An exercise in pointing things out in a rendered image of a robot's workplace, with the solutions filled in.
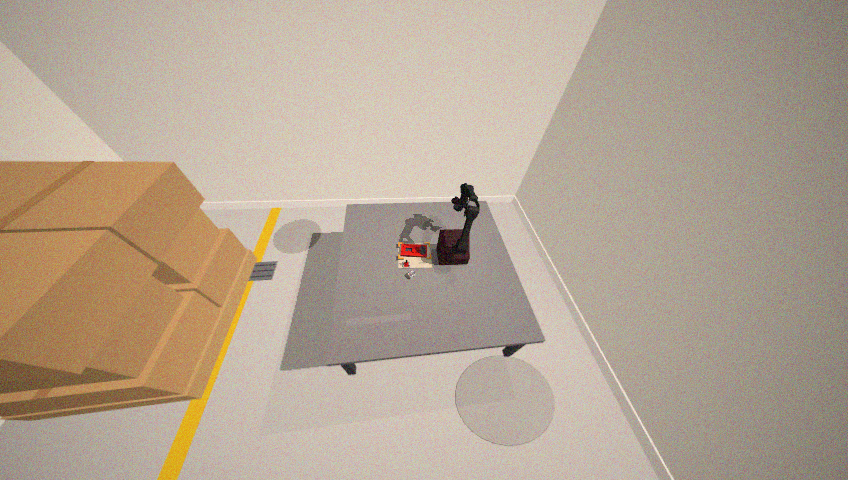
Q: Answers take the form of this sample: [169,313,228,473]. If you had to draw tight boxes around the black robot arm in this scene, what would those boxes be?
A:
[452,183,480,255]

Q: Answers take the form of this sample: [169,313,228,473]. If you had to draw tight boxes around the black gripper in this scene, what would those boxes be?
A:
[451,196,468,209]

